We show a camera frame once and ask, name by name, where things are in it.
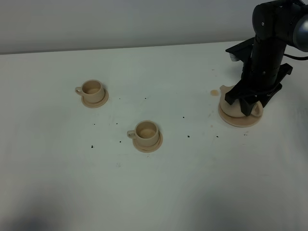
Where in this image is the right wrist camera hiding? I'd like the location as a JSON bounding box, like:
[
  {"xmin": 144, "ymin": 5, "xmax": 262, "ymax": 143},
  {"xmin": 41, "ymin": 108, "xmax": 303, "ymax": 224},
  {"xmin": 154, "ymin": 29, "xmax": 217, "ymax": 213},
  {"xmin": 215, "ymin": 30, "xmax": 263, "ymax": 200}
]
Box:
[{"xmin": 225, "ymin": 38, "xmax": 254, "ymax": 62}]

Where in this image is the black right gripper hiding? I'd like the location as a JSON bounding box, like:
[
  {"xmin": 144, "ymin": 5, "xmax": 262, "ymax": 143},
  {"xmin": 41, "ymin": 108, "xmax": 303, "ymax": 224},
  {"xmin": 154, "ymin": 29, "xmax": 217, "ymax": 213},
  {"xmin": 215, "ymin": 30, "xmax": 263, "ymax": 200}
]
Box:
[{"xmin": 225, "ymin": 36, "xmax": 293, "ymax": 116}]

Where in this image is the tan ceramic teapot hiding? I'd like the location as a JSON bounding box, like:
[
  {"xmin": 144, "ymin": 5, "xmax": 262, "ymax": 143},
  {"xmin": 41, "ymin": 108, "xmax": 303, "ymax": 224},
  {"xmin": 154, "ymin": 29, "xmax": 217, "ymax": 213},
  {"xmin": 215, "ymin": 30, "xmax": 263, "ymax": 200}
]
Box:
[{"xmin": 219, "ymin": 85, "xmax": 263, "ymax": 117}]

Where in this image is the near tan cup saucer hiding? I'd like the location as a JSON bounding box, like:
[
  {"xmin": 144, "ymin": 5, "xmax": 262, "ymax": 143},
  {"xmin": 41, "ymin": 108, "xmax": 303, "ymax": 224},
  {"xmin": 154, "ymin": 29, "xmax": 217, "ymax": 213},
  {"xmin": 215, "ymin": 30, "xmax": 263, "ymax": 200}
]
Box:
[{"xmin": 132, "ymin": 132, "xmax": 163, "ymax": 153}]

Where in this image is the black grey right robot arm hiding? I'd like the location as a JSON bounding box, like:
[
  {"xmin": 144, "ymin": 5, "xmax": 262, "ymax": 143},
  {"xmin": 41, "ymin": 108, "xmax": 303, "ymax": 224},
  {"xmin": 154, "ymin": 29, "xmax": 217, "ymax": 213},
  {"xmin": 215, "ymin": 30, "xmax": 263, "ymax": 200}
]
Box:
[{"xmin": 225, "ymin": 0, "xmax": 308, "ymax": 116}]

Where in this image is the tan cup saucer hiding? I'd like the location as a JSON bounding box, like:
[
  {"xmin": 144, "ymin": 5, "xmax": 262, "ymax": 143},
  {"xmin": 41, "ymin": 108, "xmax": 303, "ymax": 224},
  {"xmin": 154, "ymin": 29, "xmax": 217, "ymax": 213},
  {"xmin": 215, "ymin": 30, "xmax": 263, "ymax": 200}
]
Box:
[
  {"xmin": 132, "ymin": 132, "xmax": 163, "ymax": 153},
  {"xmin": 81, "ymin": 90, "xmax": 109, "ymax": 108}
]

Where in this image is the tan teapot saucer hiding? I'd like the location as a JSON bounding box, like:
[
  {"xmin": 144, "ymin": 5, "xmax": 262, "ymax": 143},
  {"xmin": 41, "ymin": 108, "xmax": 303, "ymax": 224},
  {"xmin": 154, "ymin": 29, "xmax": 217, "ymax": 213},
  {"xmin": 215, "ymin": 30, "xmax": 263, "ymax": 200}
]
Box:
[{"xmin": 218, "ymin": 105, "xmax": 262, "ymax": 128}]

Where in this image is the tan teacup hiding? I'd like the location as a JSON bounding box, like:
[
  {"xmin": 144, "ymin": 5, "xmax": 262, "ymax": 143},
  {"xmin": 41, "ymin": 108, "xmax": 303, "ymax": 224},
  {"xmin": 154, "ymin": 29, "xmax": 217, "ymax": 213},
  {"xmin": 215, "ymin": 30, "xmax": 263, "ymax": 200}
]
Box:
[
  {"xmin": 75, "ymin": 80, "xmax": 105, "ymax": 103},
  {"xmin": 127, "ymin": 120, "xmax": 159, "ymax": 147}
]

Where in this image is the near tan teacup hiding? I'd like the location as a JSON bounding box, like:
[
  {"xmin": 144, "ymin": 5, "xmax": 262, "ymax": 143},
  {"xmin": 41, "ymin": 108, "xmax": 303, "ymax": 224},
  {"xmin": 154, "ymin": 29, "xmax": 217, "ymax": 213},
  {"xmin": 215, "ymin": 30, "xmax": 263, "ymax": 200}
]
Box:
[{"xmin": 127, "ymin": 120, "xmax": 159, "ymax": 147}]

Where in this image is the far tan cup saucer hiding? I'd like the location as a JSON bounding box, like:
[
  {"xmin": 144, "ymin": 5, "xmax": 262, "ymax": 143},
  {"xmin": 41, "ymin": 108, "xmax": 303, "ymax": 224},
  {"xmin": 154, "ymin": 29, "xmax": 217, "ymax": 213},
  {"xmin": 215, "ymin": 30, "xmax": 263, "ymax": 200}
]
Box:
[{"xmin": 81, "ymin": 90, "xmax": 109, "ymax": 108}]

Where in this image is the far tan teacup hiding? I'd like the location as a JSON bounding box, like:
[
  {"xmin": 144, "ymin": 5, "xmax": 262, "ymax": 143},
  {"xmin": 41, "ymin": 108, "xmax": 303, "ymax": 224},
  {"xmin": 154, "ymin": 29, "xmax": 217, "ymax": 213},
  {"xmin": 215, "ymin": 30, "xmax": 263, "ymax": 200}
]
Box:
[{"xmin": 75, "ymin": 80, "xmax": 105, "ymax": 103}]

